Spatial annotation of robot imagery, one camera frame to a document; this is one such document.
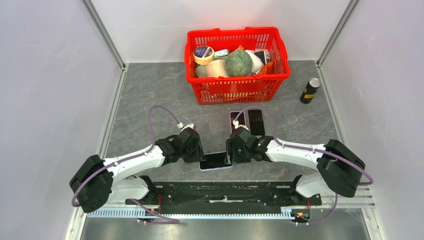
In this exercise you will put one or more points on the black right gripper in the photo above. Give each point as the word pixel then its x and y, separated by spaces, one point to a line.
pixel 230 146

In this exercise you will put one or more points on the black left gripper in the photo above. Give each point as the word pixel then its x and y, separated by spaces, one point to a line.
pixel 198 155

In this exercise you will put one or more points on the lilac phone case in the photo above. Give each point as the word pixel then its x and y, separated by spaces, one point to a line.
pixel 215 169

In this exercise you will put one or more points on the black smartphone silver edge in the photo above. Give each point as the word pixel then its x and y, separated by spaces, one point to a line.
pixel 256 122

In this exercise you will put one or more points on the pink phone case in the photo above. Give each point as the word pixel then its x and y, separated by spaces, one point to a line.
pixel 245 119

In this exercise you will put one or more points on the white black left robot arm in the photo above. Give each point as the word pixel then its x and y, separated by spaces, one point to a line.
pixel 99 181

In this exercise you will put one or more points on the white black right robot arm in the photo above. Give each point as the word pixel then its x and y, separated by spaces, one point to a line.
pixel 336 168

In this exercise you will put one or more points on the red plastic shopping basket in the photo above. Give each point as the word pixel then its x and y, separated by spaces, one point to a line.
pixel 246 89

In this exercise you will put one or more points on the orange snack packet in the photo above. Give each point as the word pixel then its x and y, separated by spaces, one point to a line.
pixel 267 69

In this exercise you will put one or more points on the beige paper bag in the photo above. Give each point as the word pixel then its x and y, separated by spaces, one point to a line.
pixel 214 69

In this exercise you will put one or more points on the green patterned ball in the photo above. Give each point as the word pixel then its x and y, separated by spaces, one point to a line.
pixel 238 64

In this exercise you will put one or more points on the white plastic bag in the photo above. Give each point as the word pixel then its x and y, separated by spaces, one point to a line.
pixel 257 63

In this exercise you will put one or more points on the masking tape roll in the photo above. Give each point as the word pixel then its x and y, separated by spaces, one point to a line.
pixel 203 55

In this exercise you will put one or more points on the black white packet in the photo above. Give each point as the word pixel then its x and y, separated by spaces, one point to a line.
pixel 264 55

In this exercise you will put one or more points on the black yellow drink can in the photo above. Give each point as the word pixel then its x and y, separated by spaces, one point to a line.
pixel 310 90

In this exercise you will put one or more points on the small teal box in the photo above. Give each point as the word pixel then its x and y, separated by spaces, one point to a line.
pixel 221 53

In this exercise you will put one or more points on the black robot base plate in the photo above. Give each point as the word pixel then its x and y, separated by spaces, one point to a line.
pixel 225 197

